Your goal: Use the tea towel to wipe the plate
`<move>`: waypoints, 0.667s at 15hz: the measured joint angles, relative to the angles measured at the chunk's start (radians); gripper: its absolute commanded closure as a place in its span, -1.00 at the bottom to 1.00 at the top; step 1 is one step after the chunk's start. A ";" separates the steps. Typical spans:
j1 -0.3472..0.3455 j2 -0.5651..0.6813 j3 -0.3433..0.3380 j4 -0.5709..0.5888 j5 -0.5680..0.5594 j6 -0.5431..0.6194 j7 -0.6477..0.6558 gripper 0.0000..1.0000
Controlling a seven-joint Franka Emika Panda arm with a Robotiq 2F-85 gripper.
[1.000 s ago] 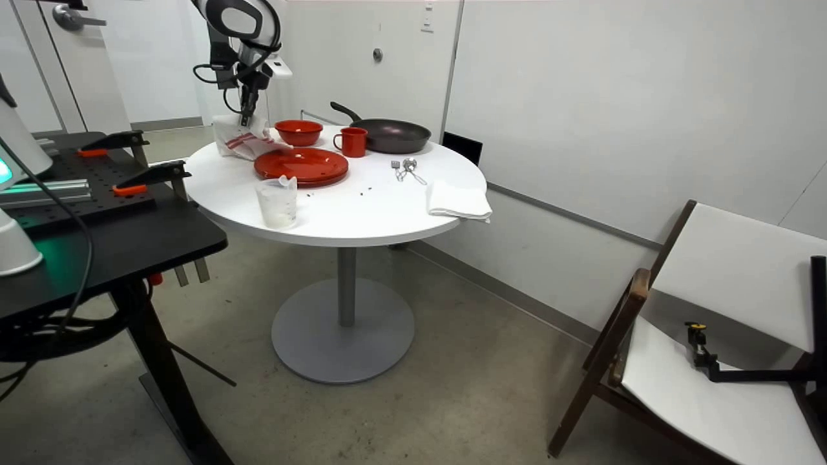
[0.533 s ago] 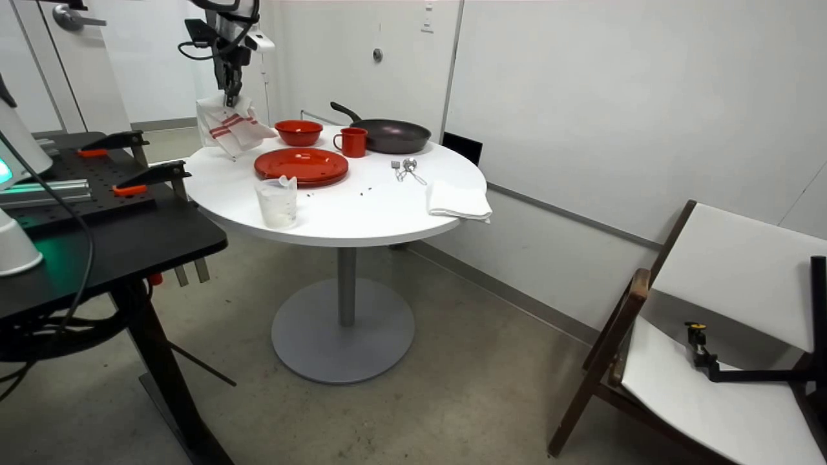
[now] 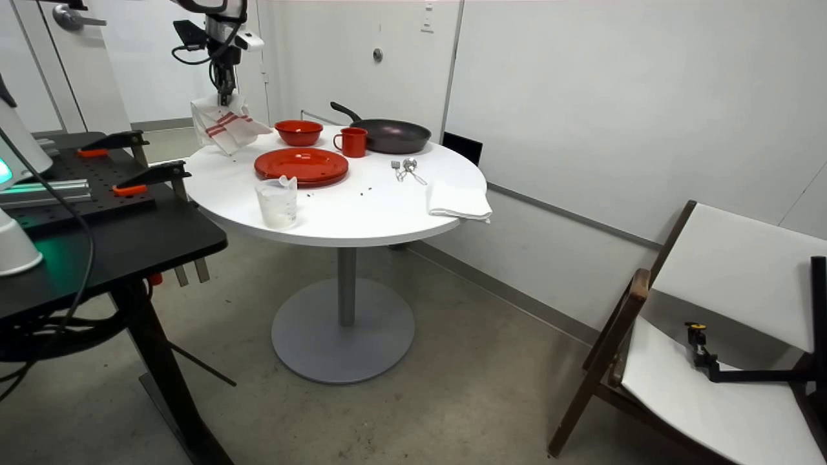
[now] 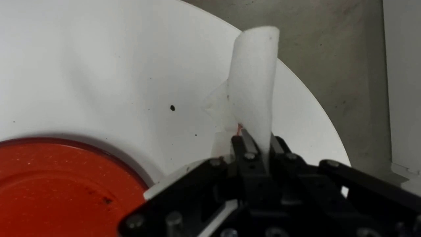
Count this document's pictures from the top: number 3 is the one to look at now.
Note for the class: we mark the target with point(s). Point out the black desk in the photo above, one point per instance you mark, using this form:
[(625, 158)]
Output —
[(130, 240)]

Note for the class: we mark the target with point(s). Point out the clear plastic measuring cup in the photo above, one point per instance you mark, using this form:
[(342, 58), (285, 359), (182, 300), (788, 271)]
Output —
[(276, 204)]

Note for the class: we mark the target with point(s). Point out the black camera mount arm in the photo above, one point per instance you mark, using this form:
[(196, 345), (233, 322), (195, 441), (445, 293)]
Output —
[(757, 375)]

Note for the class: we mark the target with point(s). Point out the red mug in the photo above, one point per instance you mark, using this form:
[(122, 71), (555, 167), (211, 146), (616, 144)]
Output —
[(352, 144)]

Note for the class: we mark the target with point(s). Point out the black frying pan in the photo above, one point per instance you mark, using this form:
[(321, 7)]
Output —
[(391, 136)]

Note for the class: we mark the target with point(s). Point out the aluminium extrusion rail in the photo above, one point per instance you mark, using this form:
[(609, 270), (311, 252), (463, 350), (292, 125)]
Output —
[(42, 191)]

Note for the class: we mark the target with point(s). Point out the black chair back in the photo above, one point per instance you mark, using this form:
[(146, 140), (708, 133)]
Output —
[(463, 149)]

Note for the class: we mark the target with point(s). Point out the round white pedestal table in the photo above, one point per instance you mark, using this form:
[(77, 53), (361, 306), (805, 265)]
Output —
[(345, 293)]

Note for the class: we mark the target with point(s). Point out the red bowl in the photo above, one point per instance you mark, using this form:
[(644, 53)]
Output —
[(297, 133)]

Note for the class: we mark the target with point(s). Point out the grey tilted panel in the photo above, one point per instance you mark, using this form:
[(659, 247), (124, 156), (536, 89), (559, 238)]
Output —
[(20, 144)]

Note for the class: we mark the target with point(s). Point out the black orange bar clamp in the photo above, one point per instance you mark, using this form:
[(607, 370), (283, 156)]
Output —
[(94, 154), (133, 189)]

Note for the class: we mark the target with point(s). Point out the red plate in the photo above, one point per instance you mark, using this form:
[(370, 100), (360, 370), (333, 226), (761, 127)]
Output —
[(301, 167)]

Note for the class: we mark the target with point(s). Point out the wooden frame white panels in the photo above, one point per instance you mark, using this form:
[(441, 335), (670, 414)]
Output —
[(732, 260)]

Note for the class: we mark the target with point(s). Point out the white red striped tea towel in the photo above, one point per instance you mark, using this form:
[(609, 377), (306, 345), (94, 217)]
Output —
[(226, 131)]

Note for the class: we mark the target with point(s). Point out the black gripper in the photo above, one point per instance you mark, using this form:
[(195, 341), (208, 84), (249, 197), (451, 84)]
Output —
[(223, 53)]

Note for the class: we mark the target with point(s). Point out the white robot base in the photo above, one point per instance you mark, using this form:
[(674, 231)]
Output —
[(15, 247)]

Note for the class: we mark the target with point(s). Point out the plain white folded cloth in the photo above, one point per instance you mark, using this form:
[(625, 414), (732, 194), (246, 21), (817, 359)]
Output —
[(454, 197)]

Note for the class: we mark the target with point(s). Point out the metal spoon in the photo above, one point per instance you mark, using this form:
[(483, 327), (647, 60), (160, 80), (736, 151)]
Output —
[(412, 167)]

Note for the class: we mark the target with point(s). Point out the metal fork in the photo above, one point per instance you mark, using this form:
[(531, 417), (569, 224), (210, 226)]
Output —
[(399, 169)]

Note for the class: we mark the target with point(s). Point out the round door lock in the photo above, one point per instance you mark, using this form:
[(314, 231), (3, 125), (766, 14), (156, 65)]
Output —
[(377, 56)]

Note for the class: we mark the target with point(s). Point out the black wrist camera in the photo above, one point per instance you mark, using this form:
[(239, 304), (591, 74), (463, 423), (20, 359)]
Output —
[(188, 36)]

